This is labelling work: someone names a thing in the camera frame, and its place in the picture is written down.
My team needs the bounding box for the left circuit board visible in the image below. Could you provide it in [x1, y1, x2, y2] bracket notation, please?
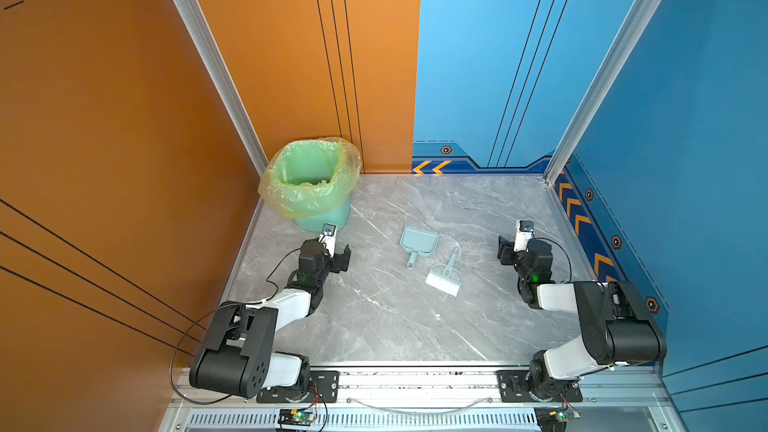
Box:
[276, 409, 321, 431]

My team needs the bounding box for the aluminium corner post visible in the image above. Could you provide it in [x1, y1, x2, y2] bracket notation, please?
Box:
[149, 0, 269, 176]
[543, 0, 662, 187]

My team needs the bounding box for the right aluminium corner post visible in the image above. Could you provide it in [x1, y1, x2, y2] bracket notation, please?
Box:
[543, 0, 662, 187]

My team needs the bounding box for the yellow plastic bin liner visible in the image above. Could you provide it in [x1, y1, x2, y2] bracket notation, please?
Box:
[258, 137, 362, 219]

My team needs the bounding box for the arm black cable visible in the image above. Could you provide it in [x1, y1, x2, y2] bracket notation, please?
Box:
[539, 236, 574, 284]
[168, 248, 301, 406]

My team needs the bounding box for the grey-blue dustpan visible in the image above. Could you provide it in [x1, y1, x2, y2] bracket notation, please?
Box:
[400, 226, 440, 270]

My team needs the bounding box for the circuit board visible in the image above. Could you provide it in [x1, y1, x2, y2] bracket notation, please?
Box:
[276, 409, 321, 431]
[535, 408, 581, 432]

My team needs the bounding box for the green trash bin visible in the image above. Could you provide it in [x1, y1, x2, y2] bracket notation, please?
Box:
[295, 196, 351, 234]

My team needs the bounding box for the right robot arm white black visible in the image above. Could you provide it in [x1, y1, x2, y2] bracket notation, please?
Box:
[497, 236, 667, 401]

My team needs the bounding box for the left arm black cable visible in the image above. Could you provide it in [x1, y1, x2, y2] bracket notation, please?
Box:
[168, 248, 301, 406]

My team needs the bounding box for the aluminium mounting rail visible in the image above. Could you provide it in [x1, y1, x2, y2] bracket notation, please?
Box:
[159, 362, 686, 431]

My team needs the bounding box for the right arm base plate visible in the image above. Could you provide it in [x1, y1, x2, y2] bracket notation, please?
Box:
[496, 369, 583, 403]

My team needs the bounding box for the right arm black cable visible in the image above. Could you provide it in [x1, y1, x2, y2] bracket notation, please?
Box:
[539, 236, 574, 284]

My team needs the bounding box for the right circuit board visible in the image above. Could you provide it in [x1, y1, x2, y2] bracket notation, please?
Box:
[535, 408, 581, 432]

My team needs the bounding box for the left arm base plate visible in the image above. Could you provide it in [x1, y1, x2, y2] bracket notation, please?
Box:
[256, 370, 340, 404]

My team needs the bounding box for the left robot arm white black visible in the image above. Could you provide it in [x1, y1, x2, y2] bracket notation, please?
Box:
[189, 239, 352, 401]

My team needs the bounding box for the left aluminium corner post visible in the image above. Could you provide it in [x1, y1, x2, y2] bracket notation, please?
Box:
[149, 0, 269, 176]

